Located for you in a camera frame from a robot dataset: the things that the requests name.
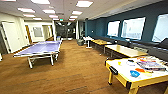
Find colourful snack packets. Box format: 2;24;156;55
136;59;167;72

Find dark bench cushion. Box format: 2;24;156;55
158;37;168;50

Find grey wall whiteboard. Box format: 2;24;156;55
32;26;44;38

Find bright wall window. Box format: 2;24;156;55
120;17;147;41
151;13;168;44
107;20;121;38

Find yellow gaming table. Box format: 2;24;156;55
104;56;168;94

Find small orange game piece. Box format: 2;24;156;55
135;67;146;73

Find yellow wooden table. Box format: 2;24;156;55
103;44;149;60
91;39;113;48

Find blue bowl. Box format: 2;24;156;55
129;70;141;79

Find white room door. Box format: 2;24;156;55
1;21;22;54

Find dark wall bench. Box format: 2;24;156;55
89;34;168;61

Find blue ping-pong table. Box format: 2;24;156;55
12;40;63;70

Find small white table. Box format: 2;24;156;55
83;35;95;50

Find brown wooden door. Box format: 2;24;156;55
24;24;34;46

